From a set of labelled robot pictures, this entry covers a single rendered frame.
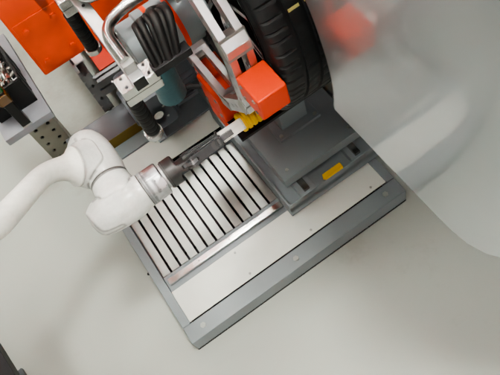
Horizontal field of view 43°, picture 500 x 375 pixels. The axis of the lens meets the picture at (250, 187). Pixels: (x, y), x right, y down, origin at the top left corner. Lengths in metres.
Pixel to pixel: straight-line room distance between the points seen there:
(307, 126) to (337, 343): 0.68
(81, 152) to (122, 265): 0.75
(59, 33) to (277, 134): 0.73
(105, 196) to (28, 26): 0.63
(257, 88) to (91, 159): 0.48
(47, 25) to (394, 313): 1.34
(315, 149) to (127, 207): 0.72
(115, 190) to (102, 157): 0.10
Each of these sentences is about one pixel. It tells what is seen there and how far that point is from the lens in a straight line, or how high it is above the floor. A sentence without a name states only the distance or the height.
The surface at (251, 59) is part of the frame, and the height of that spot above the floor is 0.90.
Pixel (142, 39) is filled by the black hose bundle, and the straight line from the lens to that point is 1.33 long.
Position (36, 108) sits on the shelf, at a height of 0.45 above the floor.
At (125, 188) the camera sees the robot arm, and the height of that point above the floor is 0.69.
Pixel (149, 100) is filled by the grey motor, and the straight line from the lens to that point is 2.07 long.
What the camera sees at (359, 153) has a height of 0.17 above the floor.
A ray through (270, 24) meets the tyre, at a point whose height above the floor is 1.00.
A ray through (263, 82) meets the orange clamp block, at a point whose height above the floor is 0.88.
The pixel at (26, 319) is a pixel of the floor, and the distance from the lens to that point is 2.39.
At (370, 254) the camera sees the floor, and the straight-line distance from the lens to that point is 2.11.
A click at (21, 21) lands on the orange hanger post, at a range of 1.98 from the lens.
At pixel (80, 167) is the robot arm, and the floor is 0.72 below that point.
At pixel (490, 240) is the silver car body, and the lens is 1.23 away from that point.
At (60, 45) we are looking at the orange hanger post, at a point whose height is 0.59.
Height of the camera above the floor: 1.97
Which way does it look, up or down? 60 degrees down
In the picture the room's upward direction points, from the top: 25 degrees counter-clockwise
